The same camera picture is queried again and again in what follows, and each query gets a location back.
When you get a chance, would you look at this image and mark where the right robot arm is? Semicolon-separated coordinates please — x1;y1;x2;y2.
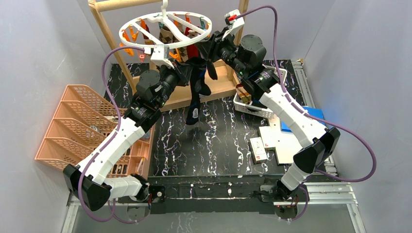
195;31;341;200

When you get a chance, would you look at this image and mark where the white flat board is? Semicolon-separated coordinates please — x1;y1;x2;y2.
258;116;303;165

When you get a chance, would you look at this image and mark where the small white red box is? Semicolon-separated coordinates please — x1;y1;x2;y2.
249;137;268;164

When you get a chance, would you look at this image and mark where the peach mesh file organizer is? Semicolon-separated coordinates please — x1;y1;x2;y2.
35;84;154;178

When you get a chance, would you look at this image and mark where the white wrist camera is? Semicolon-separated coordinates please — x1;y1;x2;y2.
143;45;174;69
222;9;244;39

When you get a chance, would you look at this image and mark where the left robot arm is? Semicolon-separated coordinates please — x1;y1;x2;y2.
63;62;195;211

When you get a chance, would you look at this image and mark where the wooden hanger rack frame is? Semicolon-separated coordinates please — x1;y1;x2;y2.
88;0;239;112

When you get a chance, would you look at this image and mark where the red sock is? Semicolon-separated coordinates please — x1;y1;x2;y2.
187;29;199;59

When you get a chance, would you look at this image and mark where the yellow-orange clothes peg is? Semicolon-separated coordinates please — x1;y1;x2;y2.
169;49;182;62

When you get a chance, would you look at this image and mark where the black sock with blue print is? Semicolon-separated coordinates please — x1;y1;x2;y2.
186;57;211;125

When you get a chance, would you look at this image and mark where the brown argyle sock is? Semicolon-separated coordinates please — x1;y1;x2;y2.
173;32;189;62

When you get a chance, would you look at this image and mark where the orange clothes peg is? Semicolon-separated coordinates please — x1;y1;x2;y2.
119;43;134;57

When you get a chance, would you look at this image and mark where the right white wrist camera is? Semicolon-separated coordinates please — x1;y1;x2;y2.
222;9;244;39

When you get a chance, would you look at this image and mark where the blue folder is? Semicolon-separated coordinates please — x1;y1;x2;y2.
280;106;326;133

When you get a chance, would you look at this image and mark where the striped sock in basket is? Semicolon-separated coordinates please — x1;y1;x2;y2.
236;84;252;104

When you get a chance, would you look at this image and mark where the white perforated laundry basket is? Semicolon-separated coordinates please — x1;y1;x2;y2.
233;65;279;119

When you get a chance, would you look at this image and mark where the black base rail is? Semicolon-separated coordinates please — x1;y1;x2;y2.
69;173;323;215

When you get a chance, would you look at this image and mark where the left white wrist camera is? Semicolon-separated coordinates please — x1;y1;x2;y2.
143;45;174;69

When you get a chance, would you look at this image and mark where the white round clip hanger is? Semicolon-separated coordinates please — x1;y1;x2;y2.
118;0;212;49

